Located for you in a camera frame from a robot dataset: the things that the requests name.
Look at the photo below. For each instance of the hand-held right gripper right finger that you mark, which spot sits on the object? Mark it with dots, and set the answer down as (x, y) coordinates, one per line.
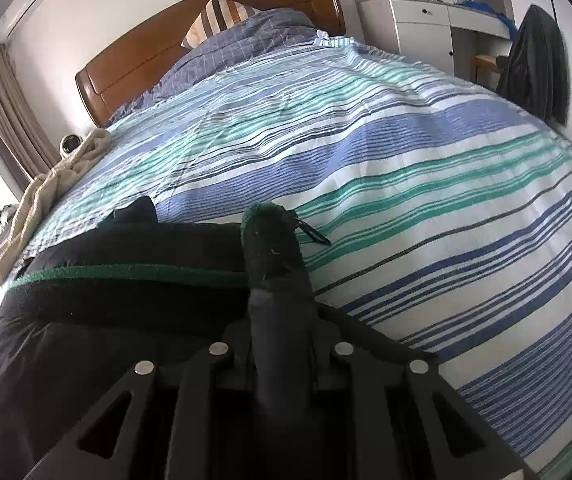
(343, 355)

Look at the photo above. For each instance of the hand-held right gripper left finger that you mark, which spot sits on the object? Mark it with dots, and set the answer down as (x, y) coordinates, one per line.
(216, 360)

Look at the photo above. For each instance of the black puffer jacket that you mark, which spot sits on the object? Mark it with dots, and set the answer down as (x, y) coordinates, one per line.
(116, 260)

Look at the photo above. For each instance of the striped bed sheet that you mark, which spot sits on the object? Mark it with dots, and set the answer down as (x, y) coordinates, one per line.
(416, 160)

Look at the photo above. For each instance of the beige knitted garment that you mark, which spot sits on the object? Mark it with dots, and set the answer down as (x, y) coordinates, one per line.
(41, 195)

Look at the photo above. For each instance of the windowsill clutter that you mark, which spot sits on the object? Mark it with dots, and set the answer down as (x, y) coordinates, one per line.
(3, 217)

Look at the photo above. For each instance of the small white round fan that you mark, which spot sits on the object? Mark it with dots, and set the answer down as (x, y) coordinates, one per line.
(70, 144)

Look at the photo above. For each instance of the wooden headboard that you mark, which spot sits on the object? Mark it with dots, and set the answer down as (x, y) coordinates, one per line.
(131, 65)

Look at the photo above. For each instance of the blue checked duvet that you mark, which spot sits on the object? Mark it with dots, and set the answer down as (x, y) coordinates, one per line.
(246, 45)

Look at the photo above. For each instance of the wooden chair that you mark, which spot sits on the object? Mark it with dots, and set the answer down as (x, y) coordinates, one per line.
(483, 62)

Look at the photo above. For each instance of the brown curtain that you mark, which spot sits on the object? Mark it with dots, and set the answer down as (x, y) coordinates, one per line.
(6, 105)

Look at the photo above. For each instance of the white dressing table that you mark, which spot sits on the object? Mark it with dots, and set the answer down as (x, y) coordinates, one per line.
(416, 30)

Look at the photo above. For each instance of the brown striped pillow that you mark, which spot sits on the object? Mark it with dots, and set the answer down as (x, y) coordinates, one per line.
(216, 17)

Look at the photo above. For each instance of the dark jacket on chair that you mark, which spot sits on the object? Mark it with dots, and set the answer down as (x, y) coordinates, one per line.
(536, 70)

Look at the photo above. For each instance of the blue cloth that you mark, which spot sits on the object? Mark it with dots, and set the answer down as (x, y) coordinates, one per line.
(481, 6)

